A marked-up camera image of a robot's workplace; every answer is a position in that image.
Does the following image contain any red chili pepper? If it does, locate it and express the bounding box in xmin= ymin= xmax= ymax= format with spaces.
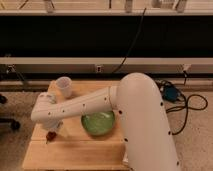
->
xmin=46 ymin=132 xmax=57 ymax=143

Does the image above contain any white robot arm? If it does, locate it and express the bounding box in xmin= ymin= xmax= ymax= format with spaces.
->
xmin=31 ymin=73 xmax=181 ymax=171

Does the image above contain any green bowl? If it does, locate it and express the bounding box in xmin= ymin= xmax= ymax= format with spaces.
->
xmin=81 ymin=111 xmax=115 ymax=136

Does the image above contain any clear plastic cup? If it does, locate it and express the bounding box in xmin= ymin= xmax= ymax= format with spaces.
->
xmin=55 ymin=77 xmax=72 ymax=98

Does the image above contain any black office chair base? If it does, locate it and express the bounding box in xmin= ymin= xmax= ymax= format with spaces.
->
xmin=0 ymin=65 xmax=29 ymax=132

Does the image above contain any blue power adapter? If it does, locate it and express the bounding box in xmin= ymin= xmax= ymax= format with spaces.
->
xmin=163 ymin=87 xmax=178 ymax=102

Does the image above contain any white wall outlet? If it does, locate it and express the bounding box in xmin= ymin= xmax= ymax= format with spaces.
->
xmin=96 ymin=66 xmax=102 ymax=73

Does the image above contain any black hanging cable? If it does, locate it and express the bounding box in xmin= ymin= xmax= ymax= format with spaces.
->
xmin=109 ymin=7 xmax=148 ymax=75

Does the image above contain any black floor cable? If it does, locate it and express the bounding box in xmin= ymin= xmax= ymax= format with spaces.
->
xmin=154 ymin=79 xmax=209 ymax=136

